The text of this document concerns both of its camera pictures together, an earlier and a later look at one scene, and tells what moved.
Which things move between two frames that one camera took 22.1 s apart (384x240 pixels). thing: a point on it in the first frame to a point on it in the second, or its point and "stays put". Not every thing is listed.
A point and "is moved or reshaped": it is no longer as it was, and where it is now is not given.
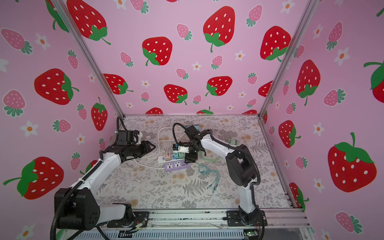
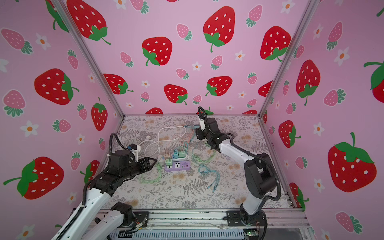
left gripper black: x=146 y=148 to x=149 y=167
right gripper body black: x=192 y=152 to x=203 y=134
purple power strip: x=176 y=165 stays put
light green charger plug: x=233 y=141 is moved or reshaped
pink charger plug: x=168 y=157 stays put
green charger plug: x=181 y=155 stays put
